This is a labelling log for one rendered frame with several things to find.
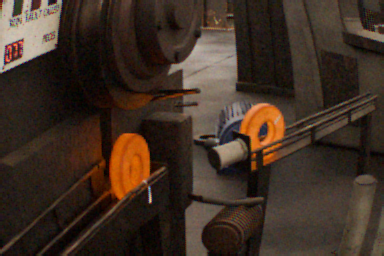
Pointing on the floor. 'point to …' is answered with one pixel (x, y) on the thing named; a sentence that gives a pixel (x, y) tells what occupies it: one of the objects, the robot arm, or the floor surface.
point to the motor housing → (230, 230)
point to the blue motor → (231, 119)
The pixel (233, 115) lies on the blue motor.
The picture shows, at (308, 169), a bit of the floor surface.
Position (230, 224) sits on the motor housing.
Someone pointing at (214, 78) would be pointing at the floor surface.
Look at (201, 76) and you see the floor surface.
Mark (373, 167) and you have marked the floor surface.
